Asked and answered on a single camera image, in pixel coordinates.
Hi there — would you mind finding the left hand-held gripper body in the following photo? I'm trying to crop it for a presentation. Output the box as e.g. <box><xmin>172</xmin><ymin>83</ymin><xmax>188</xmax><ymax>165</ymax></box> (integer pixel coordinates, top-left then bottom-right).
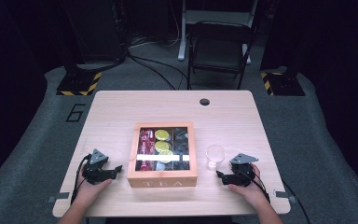
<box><xmin>81</xmin><ymin>148</ymin><xmax>113</xmax><ymax>185</ymax></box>

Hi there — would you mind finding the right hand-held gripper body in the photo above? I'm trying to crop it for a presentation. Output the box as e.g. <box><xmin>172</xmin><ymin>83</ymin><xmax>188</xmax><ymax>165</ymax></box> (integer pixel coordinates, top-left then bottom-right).
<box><xmin>227</xmin><ymin>152</ymin><xmax>259</xmax><ymax>188</ymax></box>

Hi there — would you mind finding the clear plastic cup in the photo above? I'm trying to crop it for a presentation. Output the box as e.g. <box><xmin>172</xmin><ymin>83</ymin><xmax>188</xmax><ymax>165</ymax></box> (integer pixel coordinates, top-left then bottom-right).
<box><xmin>205</xmin><ymin>144</ymin><xmax>227</xmax><ymax>171</ymax></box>

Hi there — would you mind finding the wooden tea box glass lid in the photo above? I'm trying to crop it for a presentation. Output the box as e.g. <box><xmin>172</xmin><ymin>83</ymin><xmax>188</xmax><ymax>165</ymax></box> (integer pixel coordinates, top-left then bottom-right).
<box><xmin>127</xmin><ymin>121</ymin><xmax>199</xmax><ymax>189</ymax></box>

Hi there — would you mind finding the person's left hand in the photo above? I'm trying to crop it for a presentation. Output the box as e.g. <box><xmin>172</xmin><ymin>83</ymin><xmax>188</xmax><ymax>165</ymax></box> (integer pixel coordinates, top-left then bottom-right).
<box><xmin>74</xmin><ymin>167</ymin><xmax>114</xmax><ymax>209</ymax></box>

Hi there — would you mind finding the person's right hand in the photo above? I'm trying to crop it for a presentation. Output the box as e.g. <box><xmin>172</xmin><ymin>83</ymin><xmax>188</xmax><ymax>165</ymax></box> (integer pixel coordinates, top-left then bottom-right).
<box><xmin>227</xmin><ymin>162</ymin><xmax>270</xmax><ymax>210</ymax></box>

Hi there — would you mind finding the bundle of red tea packets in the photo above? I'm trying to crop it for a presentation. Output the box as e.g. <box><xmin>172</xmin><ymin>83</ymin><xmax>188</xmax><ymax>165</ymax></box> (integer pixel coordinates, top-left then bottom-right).
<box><xmin>139</xmin><ymin>128</ymin><xmax>157</xmax><ymax>172</ymax></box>

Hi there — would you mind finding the grey tape strip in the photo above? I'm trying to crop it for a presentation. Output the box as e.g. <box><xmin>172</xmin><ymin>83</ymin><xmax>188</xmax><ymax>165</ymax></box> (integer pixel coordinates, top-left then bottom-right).
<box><xmin>274</xmin><ymin>189</ymin><xmax>291</xmax><ymax>200</ymax></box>
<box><xmin>47</xmin><ymin>191</ymin><xmax>71</xmax><ymax>203</ymax></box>

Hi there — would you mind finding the round yellow tea packet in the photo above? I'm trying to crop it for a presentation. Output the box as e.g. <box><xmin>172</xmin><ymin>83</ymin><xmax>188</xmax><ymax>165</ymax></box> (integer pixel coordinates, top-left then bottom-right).
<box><xmin>154</xmin><ymin>140</ymin><xmax>172</xmax><ymax>153</ymax></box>
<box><xmin>158</xmin><ymin>149</ymin><xmax>174</xmax><ymax>164</ymax></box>
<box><xmin>154</xmin><ymin>129</ymin><xmax>172</xmax><ymax>142</ymax></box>

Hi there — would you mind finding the pile of black tea packets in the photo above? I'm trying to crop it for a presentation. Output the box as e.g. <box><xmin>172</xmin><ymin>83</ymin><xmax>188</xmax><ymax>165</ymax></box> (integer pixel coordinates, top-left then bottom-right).
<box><xmin>172</xmin><ymin>127</ymin><xmax>190</xmax><ymax>171</ymax></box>

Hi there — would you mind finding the grey floor mat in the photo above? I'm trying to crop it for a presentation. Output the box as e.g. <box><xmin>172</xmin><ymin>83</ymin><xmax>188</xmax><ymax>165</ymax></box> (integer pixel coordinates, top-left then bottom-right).
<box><xmin>0</xmin><ymin>65</ymin><xmax>358</xmax><ymax>224</ymax></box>

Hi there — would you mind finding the black yellow striped stand base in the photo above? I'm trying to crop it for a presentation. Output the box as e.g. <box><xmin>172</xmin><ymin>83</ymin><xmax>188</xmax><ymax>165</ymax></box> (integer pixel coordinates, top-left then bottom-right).
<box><xmin>56</xmin><ymin>71</ymin><xmax>103</xmax><ymax>97</ymax></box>
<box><xmin>259</xmin><ymin>70</ymin><xmax>306</xmax><ymax>97</ymax></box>

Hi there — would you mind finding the black folding chair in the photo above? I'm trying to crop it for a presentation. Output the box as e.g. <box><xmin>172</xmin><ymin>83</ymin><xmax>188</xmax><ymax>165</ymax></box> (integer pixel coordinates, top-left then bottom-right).
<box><xmin>186</xmin><ymin>21</ymin><xmax>256</xmax><ymax>91</ymax></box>

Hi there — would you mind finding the left hand-held gripper black cable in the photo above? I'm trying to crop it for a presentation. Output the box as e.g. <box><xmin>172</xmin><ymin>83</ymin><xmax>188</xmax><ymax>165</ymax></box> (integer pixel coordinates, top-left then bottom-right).
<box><xmin>70</xmin><ymin>153</ymin><xmax>93</xmax><ymax>204</ymax></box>

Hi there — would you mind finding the hand-held gripper black cable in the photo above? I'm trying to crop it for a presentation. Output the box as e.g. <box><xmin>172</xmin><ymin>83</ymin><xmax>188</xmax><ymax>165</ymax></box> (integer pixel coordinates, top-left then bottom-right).
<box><xmin>243</xmin><ymin>169</ymin><xmax>271</xmax><ymax>203</ymax></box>
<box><xmin>70</xmin><ymin>153</ymin><xmax>93</xmax><ymax>204</ymax></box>

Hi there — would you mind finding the right hand-held gripper black cable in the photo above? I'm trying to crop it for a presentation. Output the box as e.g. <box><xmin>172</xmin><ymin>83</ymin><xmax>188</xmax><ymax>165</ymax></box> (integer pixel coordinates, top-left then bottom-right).
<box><xmin>243</xmin><ymin>169</ymin><xmax>271</xmax><ymax>203</ymax></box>

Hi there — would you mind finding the black cable at table edge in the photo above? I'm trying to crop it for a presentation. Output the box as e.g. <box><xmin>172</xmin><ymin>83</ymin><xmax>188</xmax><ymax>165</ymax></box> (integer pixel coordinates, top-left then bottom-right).
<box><xmin>282</xmin><ymin>180</ymin><xmax>312</xmax><ymax>224</ymax></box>

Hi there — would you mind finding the black floor cable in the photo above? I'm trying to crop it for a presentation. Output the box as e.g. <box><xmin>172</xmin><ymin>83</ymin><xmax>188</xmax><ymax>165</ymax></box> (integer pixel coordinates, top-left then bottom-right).
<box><xmin>126</xmin><ymin>52</ymin><xmax>190</xmax><ymax>91</ymax></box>

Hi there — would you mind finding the white floor cable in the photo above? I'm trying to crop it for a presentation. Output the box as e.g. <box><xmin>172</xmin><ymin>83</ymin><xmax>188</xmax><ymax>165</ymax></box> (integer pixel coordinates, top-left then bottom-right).
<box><xmin>129</xmin><ymin>0</ymin><xmax>183</xmax><ymax>49</ymax></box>

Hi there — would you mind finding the white desk frame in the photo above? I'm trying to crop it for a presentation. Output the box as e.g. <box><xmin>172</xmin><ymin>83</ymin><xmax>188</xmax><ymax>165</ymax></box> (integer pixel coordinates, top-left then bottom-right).
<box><xmin>177</xmin><ymin>0</ymin><xmax>259</xmax><ymax>65</ymax></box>

